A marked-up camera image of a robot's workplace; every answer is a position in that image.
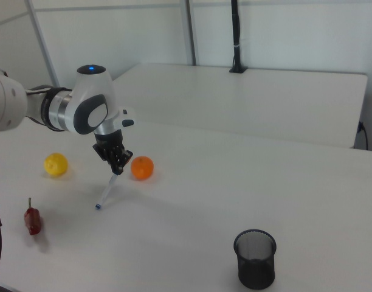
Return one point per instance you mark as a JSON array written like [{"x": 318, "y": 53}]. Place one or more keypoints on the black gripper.
[{"x": 108, "y": 146}]

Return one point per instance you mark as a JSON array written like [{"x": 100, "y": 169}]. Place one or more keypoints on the white blue-capped marker pen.
[{"x": 106, "y": 191}]

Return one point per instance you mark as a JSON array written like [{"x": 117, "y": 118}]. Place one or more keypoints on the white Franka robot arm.
[{"x": 82, "y": 103}]

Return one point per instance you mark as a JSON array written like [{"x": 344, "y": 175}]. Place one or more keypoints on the black mesh pen cup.
[{"x": 255, "y": 261}]

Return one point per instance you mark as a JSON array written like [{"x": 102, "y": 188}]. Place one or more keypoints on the orange mandarin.
[{"x": 142, "y": 168}]

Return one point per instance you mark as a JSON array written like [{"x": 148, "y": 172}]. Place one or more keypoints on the red chili pepper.
[{"x": 33, "y": 220}]

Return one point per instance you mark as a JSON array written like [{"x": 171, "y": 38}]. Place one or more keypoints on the grey partition frame post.
[{"x": 190, "y": 30}]

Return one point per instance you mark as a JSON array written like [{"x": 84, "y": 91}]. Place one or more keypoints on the black camera pole with base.
[{"x": 237, "y": 36}]

